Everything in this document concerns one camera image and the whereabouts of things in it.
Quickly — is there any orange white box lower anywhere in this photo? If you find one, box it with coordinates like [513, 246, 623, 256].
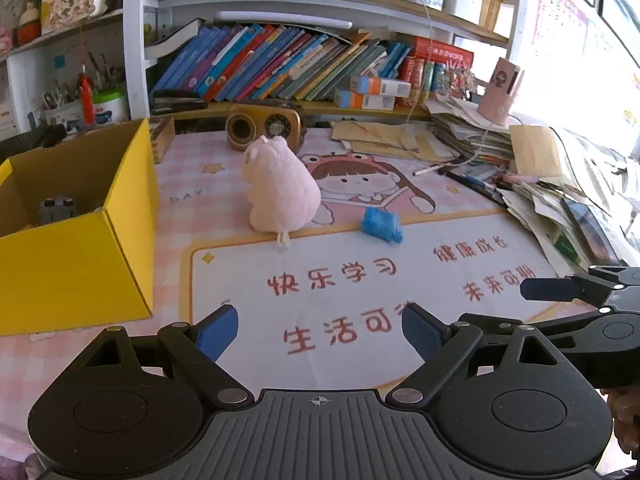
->
[334, 89, 395, 110]

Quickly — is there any grey purple toy truck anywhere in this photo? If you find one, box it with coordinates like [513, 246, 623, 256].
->
[38, 196, 77, 226]

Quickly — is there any blue plastic bag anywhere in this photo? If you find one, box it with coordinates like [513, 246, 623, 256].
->
[360, 207, 404, 244]

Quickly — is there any pink phone holder cup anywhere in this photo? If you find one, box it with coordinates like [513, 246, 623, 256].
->
[477, 58, 524, 126]

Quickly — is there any row of leaning books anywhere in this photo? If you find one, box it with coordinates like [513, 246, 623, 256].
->
[146, 21, 474, 112]

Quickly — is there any orange white box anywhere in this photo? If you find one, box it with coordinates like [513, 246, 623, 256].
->
[349, 76, 411, 98]
[334, 89, 395, 110]

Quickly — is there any green lid white jar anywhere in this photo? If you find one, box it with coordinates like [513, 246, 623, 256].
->
[93, 88, 129, 126]

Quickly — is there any orange white box upper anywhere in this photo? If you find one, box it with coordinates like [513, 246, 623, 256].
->
[349, 76, 411, 98]

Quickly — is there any pink checkered tablecloth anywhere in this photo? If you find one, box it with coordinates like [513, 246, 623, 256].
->
[0, 127, 601, 441]

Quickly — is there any person's right hand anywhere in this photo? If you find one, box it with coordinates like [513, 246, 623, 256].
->
[601, 385, 640, 458]

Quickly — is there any wooden retro speaker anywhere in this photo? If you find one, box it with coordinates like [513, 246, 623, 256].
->
[226, 103, 306, 153]

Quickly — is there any red bottle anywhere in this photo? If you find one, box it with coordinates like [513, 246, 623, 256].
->
[78, 65, 96, 125]

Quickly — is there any stack of papers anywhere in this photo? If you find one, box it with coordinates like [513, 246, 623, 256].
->
[424, 98, 639, 275]

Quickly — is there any yellow cardboard box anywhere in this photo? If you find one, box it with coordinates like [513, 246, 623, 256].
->
[1, 120, 160, 336]

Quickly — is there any white bookshelf unit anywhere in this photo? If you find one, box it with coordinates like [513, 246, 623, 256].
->
[0, 0, 516, 131]

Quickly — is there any pink plush pig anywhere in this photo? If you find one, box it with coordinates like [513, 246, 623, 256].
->
[242, 136, 321, 247]

